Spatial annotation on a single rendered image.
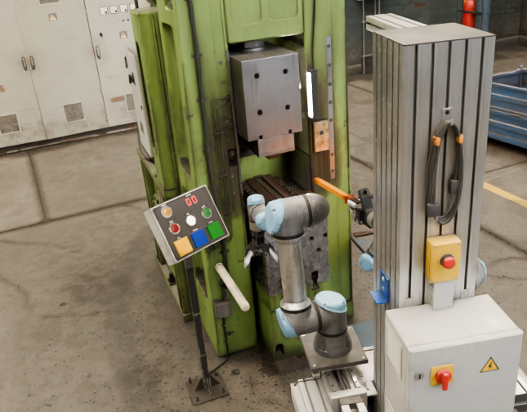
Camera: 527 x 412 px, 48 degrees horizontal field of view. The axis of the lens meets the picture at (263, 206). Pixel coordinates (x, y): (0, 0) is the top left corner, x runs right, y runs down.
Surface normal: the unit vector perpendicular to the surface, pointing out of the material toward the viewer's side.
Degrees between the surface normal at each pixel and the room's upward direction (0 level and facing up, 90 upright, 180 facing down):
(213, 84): 90
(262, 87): 90
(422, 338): 0
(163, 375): 0
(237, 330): 90
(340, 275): 90
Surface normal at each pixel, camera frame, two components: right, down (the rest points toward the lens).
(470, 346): 0.15, 0.41
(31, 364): -0.08, -0.90
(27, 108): 0.38, 0.36
